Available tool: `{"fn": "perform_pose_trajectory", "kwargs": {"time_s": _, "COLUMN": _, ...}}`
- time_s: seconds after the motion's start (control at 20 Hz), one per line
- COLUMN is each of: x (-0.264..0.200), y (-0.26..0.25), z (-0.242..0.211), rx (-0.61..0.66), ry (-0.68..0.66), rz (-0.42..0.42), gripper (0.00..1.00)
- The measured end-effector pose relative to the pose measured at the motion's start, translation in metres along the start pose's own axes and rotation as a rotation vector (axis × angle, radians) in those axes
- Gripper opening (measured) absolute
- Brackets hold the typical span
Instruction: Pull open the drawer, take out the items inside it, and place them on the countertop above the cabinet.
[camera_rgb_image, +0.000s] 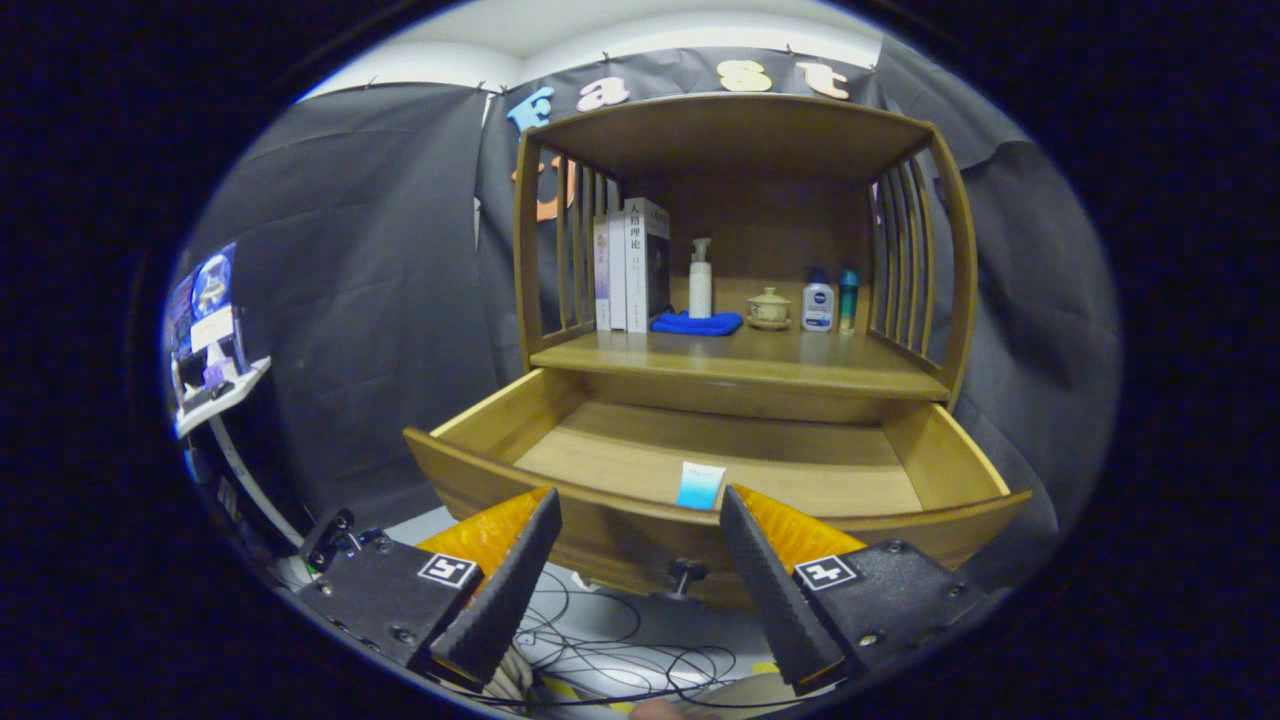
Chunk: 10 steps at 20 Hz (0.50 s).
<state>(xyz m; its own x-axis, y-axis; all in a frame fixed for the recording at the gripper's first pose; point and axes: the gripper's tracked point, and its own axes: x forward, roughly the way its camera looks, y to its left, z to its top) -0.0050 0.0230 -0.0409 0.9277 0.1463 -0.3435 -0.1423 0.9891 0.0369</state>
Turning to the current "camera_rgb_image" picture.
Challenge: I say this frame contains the wooden cabinet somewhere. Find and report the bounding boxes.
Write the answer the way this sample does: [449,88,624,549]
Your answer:
[512,92,978,426]

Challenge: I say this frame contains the beige lidded teacup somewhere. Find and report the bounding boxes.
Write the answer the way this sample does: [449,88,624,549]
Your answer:
[746,287,793,331]

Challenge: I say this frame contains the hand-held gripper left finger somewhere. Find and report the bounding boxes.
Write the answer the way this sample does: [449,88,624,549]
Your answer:
[300,487,563,688]

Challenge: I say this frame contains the white pump bottle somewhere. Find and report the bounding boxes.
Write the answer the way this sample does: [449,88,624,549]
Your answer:
[688,237,714,320]

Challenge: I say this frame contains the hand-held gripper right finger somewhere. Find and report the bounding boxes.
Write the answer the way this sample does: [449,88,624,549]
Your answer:
[718,484,1001,696]

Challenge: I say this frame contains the white lotion bottle blue cap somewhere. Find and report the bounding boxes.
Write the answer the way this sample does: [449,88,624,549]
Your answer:
[801,268,836,333]

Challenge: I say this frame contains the blue gradient cosmetic tube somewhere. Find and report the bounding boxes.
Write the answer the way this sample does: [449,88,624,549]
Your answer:
[676,461,727,512]

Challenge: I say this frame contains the thin purple book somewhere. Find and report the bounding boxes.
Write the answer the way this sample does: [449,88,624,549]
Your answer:
[594,215,613,331]

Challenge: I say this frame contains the black cables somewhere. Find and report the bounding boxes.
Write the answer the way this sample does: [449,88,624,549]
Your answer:
[490,570,781,716]

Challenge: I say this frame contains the thin white book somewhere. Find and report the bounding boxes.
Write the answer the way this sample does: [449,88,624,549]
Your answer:
[607,210,629,332]

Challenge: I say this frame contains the wooden drawer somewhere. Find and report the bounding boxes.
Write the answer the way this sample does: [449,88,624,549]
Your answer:
[403,367,1033,611]

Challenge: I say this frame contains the blue folded cloth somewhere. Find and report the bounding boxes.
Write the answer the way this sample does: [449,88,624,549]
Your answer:
[650,311,745,337]

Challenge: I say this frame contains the wooden countertop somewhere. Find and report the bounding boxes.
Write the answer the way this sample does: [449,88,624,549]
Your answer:
[530,325,949,401]

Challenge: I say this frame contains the black drawer knob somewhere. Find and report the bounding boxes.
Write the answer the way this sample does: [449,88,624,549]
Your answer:
[650,560,709,603]

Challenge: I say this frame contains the white stand pole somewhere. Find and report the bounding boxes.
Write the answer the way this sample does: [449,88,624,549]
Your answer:
[208,415,303,549]

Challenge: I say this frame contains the thick white and dark book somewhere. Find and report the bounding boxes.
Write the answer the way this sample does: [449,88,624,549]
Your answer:
[623,197,672,334]

